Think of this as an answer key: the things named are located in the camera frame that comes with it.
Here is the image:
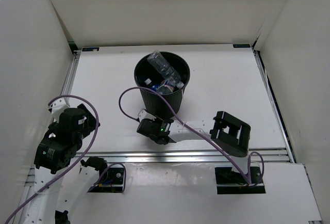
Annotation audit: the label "clear bottle blue label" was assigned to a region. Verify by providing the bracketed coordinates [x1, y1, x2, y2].
[144, 78, 159, 91]

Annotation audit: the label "clear water bottle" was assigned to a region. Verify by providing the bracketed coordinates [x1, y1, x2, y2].
[147, 51, 184, 89]

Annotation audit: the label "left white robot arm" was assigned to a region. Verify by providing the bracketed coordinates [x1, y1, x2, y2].
[24, 100, 108, 223]

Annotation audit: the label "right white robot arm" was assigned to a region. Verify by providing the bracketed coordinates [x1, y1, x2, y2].
[137, 109, 252, 185]

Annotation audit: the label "black plastic waste bin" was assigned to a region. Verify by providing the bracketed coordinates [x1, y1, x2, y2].
[134, 51, 190, 119]

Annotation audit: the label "left blue corner label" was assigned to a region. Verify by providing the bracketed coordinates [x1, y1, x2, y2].
[81, 47, 100, 52]

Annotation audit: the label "aluminium front rail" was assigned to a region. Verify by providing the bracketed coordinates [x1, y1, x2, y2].
[83, 149, 293, 163]

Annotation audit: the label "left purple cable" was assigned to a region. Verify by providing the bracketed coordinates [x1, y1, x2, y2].
[5, 94, 127, 221]

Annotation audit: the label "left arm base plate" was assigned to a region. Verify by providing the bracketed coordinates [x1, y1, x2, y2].
[88, 163, 127, 194]

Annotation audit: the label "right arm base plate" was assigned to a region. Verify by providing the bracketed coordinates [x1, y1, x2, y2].
[215, 166, 266, 195]

